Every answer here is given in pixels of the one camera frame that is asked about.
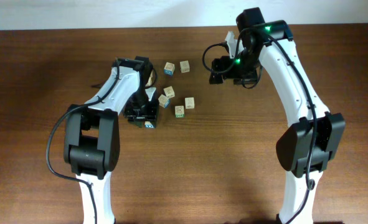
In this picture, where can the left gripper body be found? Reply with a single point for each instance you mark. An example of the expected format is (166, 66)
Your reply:
(140, 108)

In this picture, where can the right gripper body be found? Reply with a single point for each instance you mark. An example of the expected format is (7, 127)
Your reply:
(243, 72)

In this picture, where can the wooden block blue side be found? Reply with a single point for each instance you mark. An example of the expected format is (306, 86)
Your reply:
(148, 124)

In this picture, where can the wooden block blue edge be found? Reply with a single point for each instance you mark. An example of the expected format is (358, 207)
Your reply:
(164, 101)

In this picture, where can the wooden block green side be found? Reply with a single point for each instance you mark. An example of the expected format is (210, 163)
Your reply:
(179, 111)

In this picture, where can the plain wooden block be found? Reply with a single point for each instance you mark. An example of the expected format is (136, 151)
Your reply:
(184, 66)
(189, 103)

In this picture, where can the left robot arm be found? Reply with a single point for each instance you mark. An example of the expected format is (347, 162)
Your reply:
(92, 139)

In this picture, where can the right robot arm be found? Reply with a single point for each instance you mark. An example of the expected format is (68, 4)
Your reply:
(313, 133)

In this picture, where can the wooden block beige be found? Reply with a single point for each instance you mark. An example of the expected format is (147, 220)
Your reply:
(150, 80)

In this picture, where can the small wooden block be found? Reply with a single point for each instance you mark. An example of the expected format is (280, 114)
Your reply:
(169, 92)

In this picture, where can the wooden block blue face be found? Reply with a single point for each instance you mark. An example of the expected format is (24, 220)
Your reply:
(169, 69)

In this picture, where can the plain wooden block top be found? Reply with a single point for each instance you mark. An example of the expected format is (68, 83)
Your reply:
(184, 66)

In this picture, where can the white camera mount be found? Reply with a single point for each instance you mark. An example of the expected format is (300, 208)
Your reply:
(234, 45)

